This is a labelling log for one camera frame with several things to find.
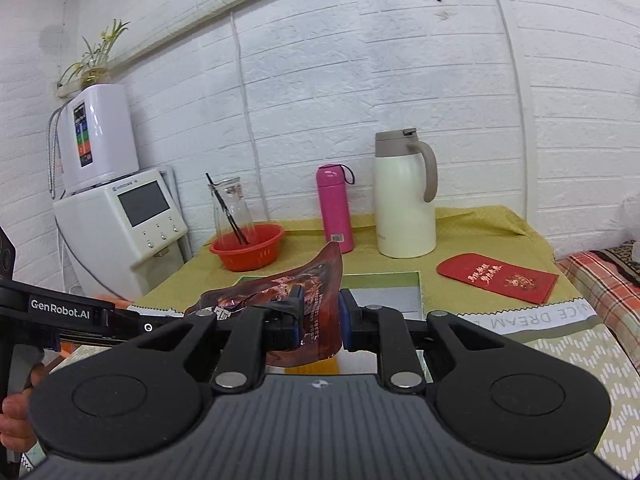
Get yellow-green tablecloth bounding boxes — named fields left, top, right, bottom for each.
left=135, top=205, right=576, bottom=321

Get red-brown snack packet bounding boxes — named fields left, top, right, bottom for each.
left=184, top=241, right=346, bottom=367

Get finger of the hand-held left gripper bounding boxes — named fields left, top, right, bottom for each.
left=111, top=308, right=195, bottom=346

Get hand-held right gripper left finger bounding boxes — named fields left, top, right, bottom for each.
left=122, top=287, right=306, bottom=394

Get pale wall pipe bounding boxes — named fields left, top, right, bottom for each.
left=57, top=0, right=373, bottom=98

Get plaid blanket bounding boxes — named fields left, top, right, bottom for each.
left=556, top=240, right=640, bottom=361

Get white water purifier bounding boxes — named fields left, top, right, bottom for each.
left=56, top=83, right=141, bottom=195

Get white thermal jug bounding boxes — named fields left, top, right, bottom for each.
left=374, top=127, right=440, bottom=259

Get black straw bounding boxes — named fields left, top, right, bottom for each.
left=225, top=207, right=243, bottom=243

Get potted plant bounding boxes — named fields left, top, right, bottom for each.
left=57, top=19, right=132, bottom=98

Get red envelope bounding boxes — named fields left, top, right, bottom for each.
left=436, top=253, right=560, bottom=305

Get metal hose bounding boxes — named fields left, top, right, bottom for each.
left=46, top=105, right=68, bottom=198

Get white water dispenser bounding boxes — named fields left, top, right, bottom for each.
left=52, top=167, right=190, bottom=303

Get white wall cord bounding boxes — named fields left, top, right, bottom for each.
left=229, top=10, right=262, bottom=221
left=481, top=0, right=532, bottom=221

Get red plastic basket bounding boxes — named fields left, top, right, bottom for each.
left=209, top=224, right=286, bottom=272

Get clear plastic bag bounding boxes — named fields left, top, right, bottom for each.
left=612, top=197, right=640, bottom=246

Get pink thermos bottle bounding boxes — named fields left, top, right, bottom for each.
left=315, top=162, right=357, bottom=255

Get person's left hand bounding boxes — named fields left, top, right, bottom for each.
left=0, top=362, right=47, bottom=454

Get black chopsticks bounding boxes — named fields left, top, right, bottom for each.
left=205, top=172, right=250, bottom=246

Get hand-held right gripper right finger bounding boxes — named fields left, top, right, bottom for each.
left=337, top=287, right=507, bottom=392

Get green cardboard box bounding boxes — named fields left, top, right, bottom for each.
left=231, top=271, right=432, bottom=376

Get clear glass carafe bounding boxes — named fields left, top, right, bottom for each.
left=207, top=177, right=258, bottom=246

